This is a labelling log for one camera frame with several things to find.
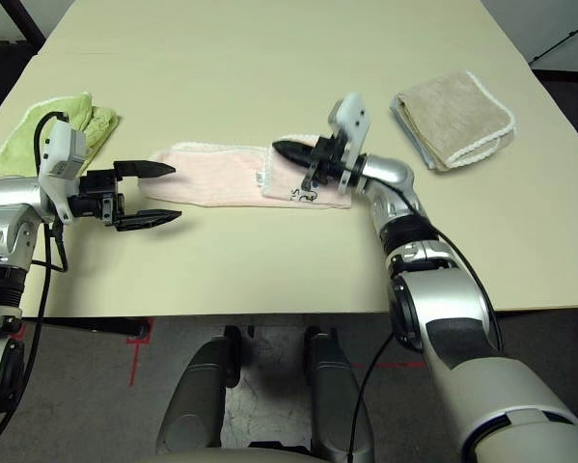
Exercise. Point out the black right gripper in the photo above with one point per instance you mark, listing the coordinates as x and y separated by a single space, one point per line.
334 164

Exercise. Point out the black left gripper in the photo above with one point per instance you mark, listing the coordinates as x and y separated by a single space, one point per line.
95 198

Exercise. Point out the pink terry towel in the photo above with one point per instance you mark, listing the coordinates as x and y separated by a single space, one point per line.
211 178

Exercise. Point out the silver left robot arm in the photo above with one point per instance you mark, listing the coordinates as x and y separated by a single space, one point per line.
8 193

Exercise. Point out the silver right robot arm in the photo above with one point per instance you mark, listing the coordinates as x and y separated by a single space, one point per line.
443 299

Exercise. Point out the beige folded towel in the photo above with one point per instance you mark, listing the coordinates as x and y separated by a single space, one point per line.
416 142

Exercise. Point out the green terry towel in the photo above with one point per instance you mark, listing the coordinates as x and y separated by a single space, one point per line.
23 144

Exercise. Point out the beige terry towel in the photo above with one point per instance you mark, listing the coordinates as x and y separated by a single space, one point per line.
452 116

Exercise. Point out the black table foot bar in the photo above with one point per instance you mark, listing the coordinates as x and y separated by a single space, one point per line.
100 325

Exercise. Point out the grey robot left leg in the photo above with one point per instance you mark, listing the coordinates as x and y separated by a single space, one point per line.
197 405

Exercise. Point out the grey robot leg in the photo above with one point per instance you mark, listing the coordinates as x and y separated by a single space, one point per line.
197 405
337 400

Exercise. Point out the grey robot right leg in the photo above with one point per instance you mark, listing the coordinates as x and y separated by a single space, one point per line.
337 400

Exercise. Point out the beige robot torso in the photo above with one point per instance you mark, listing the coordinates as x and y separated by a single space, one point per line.
235 455

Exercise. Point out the black metal bar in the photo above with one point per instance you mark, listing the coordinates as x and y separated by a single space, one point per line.
563 41

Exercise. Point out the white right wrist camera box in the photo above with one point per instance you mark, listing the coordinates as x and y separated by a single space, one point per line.
351 116

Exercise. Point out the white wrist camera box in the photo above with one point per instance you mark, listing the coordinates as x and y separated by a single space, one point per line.
351 116
62 144

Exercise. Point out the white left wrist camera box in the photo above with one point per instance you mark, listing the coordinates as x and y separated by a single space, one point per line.
62 144

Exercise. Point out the black metal table frame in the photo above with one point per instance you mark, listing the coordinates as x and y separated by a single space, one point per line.
30 19

